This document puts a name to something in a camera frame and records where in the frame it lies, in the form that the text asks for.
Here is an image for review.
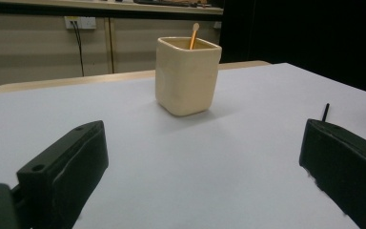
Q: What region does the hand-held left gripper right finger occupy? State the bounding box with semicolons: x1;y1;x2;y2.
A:
298;118;366;229

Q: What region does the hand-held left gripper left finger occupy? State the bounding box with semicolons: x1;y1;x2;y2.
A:
16;120;110;229

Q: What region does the cream square ceramic cup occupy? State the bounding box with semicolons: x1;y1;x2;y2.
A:
154;36;223;117

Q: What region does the light wooden table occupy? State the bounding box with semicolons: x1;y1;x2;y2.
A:
0;59;272;95

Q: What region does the beige panelled cabinet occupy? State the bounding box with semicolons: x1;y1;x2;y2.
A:
0;0;225;94

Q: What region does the black curtain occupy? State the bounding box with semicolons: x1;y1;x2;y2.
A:
218;0;366;98

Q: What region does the black socket cable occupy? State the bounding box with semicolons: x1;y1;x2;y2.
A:
71;20;86;77

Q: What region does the white wall socket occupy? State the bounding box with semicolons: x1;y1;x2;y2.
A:
64;16;97;31

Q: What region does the black horizontal frame bar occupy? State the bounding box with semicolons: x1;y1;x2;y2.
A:
0;2;224;22

